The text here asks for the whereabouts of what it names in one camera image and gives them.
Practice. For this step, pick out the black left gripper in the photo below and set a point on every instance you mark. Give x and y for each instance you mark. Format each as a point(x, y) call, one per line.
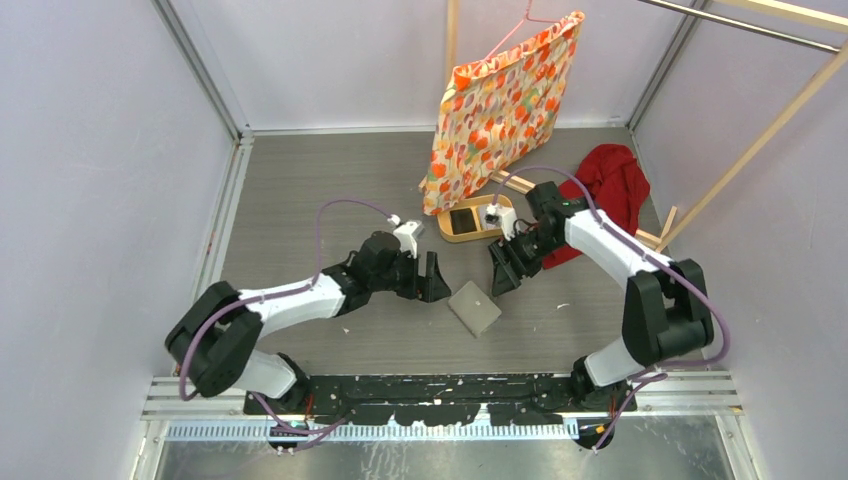
point(433, 286)

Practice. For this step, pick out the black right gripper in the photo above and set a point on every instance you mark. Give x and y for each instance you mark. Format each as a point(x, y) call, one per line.
point(507, 276)

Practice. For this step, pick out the taupe leather card holder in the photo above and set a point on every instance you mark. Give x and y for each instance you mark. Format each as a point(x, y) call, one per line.
point(474, 308)

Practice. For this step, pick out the tan oval tray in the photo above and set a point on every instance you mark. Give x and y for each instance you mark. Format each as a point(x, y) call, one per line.
point(479, 204)

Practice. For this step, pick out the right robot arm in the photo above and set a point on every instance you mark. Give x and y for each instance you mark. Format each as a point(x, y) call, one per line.
point(664, 314)

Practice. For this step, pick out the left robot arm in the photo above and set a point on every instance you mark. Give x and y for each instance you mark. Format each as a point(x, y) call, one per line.
point(215, 340)

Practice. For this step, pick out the red cloth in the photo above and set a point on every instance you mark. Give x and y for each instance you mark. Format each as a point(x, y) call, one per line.
point(614, 179)

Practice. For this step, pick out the floral fabric bag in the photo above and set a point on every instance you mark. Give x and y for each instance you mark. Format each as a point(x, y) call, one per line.
point(496, 110)

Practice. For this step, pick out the metal rod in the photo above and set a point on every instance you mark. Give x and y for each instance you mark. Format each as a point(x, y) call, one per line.
point(744, 26)

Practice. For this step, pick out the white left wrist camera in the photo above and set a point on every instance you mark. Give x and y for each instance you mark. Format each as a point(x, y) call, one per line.
point(407, 233)

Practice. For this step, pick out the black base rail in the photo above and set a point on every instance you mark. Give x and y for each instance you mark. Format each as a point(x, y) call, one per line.
point(443, 400)

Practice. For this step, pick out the pink wire hanger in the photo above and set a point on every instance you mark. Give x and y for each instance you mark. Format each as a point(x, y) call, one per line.
point(527, 17)

